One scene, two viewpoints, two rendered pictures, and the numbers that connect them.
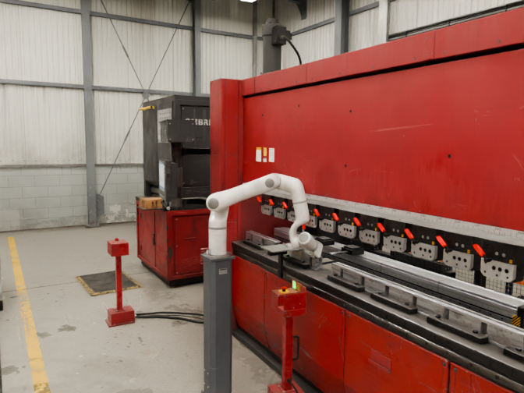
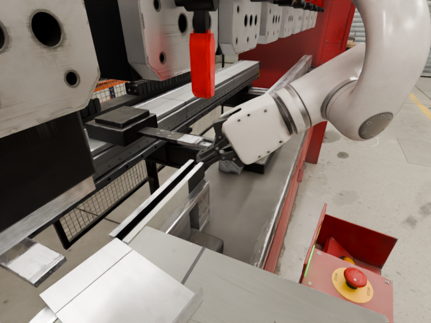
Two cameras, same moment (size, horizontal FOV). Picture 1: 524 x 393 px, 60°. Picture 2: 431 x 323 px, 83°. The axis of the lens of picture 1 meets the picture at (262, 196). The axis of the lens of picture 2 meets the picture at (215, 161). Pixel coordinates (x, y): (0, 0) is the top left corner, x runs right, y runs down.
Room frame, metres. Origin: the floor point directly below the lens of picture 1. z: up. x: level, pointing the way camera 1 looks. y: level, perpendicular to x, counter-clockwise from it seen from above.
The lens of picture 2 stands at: (3.27, -0.08, 1.23)
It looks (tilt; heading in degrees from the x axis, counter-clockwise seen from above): 31 degrees down; 234
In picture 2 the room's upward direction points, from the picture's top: straight up
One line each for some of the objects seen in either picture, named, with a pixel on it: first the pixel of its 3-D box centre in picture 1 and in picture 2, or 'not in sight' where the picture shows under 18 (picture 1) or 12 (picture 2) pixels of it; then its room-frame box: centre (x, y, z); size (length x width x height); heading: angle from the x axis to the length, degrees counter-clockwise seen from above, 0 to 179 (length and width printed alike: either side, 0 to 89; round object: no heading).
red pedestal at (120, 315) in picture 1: (118, 280); not in sight; (4.25, 1.38, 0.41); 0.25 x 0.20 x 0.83; 120
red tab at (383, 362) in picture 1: (379, 360); (302, 168); (2.33, -0.65, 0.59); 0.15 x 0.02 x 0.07; 30
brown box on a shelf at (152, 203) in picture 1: (150, 203); not in sight; (5.25, 1.31, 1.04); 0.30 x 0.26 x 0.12; 31
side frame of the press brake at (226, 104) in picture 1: (256, 207); not in sight; (4.23, 0.05, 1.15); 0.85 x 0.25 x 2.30; 120
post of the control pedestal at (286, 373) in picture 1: (287, 350); not in sight; (2.85, -0.18, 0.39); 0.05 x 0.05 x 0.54; 22
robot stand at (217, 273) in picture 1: (217, 326); not in sight; (2.97, 0.29, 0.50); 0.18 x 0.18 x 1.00; 31
